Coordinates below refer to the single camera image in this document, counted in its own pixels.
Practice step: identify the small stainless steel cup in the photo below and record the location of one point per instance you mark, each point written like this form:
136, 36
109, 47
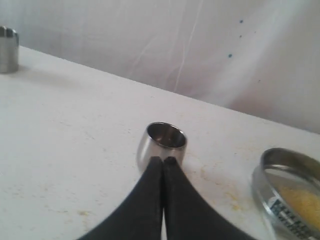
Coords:
161, 139

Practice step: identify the white backdrop curtain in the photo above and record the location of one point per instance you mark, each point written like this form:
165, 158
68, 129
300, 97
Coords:
259, 57

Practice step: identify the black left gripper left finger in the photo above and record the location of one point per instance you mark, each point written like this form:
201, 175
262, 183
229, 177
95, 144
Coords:
140, 215

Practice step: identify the round stainless steel sieve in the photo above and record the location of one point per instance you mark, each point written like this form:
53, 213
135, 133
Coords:
286, 184

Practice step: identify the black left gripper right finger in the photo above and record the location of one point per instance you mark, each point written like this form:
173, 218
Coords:
187, 215

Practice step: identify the yellow and white grain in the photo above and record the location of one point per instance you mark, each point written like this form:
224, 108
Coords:
304, 202

